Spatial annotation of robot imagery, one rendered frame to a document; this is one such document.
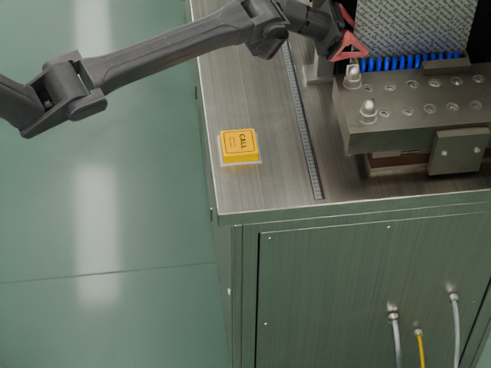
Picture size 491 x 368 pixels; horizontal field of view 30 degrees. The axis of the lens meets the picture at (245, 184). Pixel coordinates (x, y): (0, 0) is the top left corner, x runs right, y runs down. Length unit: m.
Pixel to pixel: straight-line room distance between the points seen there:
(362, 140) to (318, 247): 0.27
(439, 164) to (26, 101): 0.79
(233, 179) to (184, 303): 0.96
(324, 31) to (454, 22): 0.27
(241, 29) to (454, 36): 0.46
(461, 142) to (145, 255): 1.30
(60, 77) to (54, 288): 1.30
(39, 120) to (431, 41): 0.79
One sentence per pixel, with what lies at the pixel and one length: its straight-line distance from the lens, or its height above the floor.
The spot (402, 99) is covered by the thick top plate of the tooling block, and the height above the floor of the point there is 1.03.
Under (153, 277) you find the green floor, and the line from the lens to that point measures 2.75.
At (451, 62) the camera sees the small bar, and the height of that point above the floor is 1.05.
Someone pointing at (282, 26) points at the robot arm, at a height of 1.19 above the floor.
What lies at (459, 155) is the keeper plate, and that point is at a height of 0.96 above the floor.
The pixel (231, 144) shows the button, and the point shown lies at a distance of 1.82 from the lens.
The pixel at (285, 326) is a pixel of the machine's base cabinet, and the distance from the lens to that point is 2.12.
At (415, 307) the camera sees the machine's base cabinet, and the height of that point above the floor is 0.48.
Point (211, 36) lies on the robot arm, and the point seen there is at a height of 1.21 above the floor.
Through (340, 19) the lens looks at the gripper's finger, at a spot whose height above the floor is 1.14.
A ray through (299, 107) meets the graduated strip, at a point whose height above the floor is 0.90.
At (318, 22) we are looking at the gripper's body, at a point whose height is 1.15.
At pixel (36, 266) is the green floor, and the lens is 2.83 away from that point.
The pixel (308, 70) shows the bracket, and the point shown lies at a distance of 2.00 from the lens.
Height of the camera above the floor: 2.27
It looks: 50 degrees down
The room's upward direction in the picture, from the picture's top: 1 degrees clockwise
